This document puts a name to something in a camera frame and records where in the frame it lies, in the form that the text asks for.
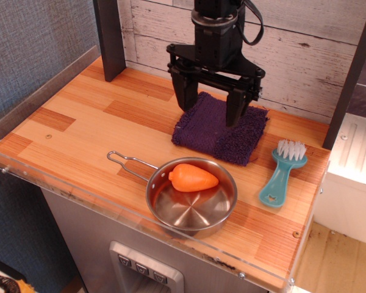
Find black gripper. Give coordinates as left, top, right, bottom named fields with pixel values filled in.
left=167, top=12, right=265, bottom=127

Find teal brush white bristles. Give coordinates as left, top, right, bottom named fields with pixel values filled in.
left=259, top=139, right=307, bottom=208

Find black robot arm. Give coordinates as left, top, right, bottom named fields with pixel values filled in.
left=167, top=1, right=265, bottom=127

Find purple terry cloth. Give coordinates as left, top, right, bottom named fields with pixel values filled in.
left=171, top=92, right=268, bottom=166

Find orange plastic carrot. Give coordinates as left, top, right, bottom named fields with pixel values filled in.
left=168, top=164, right=219, bottom=192

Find stainless steel pan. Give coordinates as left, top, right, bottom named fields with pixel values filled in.
left=107, top=151, right=237, bottom=238

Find white toy sink unit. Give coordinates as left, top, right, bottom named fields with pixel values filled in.
left=314, top=114, right=366, bottom=243

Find clear acrylic table guard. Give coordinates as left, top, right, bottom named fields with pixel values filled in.
left=0, top=141, right=329, bottom=292

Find silver dispenser button panel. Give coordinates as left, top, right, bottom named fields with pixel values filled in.
left=109, top=241, right=185, bottom=292

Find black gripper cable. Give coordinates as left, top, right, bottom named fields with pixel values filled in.
left=233, top=0, right=265, bottom=46

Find dark left frame post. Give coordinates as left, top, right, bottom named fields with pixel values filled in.
left=93, top=0, right=126, bottom=82

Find dark frame post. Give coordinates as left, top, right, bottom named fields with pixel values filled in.
left=322, top=22, right=366, bottom=150
left=93, top=0, right=126, bottom=82

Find dark right frame post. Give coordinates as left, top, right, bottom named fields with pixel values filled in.
left=322, top=22, right=366, bottom=150

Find grey metal side rail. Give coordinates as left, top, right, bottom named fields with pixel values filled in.
left=0, top=46, right=100, bottom=140

